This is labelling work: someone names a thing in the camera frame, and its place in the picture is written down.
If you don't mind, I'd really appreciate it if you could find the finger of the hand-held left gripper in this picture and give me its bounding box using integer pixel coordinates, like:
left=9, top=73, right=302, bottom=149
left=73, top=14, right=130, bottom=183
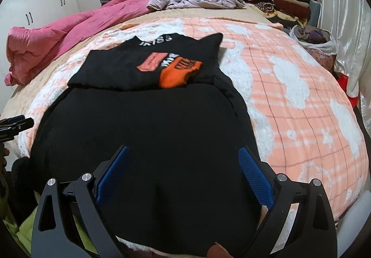
left=9, top=118, right=34, bottom=132
left=0, top=114, right=26, bottom=125

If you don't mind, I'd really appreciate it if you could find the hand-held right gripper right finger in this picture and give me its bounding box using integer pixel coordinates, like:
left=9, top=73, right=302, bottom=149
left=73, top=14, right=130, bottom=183
left=235, top=145, right=339, bottom=258

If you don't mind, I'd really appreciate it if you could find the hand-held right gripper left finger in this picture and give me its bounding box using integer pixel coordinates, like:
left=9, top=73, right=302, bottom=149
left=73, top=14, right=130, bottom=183
left=30, top=145, right=129, bottom=258

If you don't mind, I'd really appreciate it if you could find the black printed t-shirt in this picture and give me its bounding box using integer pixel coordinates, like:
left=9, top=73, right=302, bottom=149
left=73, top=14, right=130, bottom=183
left=29, top=32, right=261, bottom=248

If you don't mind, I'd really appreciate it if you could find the plastic bag of clothes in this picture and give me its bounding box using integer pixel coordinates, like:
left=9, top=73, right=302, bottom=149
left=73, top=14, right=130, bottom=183
left=290, top=24, right=338, bottom=54

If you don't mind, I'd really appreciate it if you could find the pile of lilac clothes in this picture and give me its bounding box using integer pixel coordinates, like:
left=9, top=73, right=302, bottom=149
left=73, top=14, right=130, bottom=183
left=146, top=0, right=247, bottom=10

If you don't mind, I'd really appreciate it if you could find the person's left hand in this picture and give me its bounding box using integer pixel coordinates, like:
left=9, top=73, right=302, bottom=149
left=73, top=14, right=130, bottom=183
left=0, top=143, right=10, bottom=174

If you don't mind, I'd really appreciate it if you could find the person's right hand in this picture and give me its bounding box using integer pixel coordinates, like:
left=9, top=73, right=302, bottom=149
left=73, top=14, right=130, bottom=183
left=207, top=241, right=232, bottom=258

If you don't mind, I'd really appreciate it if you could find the peach plaid fleece blanket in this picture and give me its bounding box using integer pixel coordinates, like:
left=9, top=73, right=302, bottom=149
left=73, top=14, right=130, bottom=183
left=17, top=16, right=371, bottom=255

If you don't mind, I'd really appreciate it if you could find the pink duvet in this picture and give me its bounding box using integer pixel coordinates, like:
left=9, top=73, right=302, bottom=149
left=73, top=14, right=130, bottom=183
left=4, top=0, right=164, bottom=86

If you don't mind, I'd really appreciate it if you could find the yellow-green garment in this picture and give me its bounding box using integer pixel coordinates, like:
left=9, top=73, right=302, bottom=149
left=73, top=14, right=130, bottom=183
left=6, top=197, right=96, bottom=258

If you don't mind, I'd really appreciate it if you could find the white rounded object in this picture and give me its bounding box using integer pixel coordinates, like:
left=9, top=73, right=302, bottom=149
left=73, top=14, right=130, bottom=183
left=338, top=209, right=371, bottom=258

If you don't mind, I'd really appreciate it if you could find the red cloth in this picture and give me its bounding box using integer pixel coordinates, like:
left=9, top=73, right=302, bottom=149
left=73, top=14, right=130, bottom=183
left=336, top=72, right=361, bottom=106

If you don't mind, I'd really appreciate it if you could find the floral container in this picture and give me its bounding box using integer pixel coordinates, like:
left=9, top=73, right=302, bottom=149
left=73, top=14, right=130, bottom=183
left=307, top=46, right=337, bottom=71

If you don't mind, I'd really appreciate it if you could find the white satin curtain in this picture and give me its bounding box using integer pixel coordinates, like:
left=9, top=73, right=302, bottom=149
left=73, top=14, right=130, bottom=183
left=307, top=0, right=371, bottom=108

